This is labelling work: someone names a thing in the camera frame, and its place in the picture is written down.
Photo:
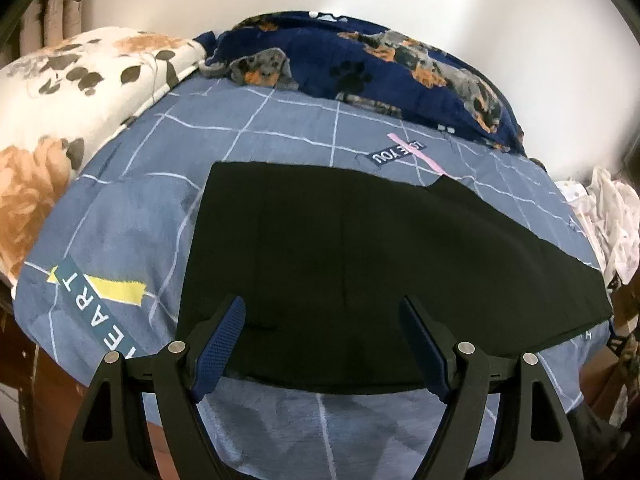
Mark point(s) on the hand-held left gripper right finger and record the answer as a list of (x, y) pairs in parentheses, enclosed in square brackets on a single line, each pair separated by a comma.
[(424, 345)]

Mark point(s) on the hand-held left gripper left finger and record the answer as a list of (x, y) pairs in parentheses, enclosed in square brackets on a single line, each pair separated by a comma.
[(222, 342)]

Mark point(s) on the black pants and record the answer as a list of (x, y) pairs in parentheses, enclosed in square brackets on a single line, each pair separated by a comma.
[(350, 260)]

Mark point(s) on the blue grid bed sheet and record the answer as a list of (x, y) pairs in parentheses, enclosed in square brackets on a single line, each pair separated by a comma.
[(280, 125)]

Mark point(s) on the white patterned cloth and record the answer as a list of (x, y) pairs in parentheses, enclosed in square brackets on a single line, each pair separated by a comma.
[(615, 220)]

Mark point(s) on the white floral pillow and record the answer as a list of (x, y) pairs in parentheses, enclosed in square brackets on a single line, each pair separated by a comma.
[(100, 110)]

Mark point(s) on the navy dog print blanket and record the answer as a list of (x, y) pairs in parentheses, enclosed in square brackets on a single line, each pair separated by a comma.
[(310, 45)]

